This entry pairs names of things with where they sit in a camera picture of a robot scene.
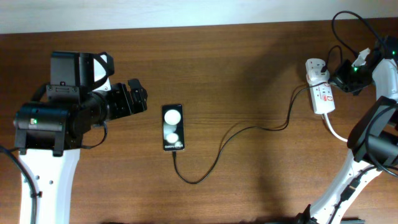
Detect black smartphone with white circles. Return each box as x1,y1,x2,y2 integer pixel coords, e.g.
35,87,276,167
162,104,185,152

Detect black USB charging cable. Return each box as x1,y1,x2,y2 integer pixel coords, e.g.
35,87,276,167
172,45,343,185

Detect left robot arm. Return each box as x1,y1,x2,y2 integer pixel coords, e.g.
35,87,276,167
14,52,147,223

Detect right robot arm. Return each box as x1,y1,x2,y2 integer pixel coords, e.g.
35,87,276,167
294,36,397,223

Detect white USB charger adapter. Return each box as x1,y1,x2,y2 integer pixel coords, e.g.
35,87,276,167
307,70,330,86

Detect white power strip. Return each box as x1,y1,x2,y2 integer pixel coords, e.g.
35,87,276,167
305,58,335,114

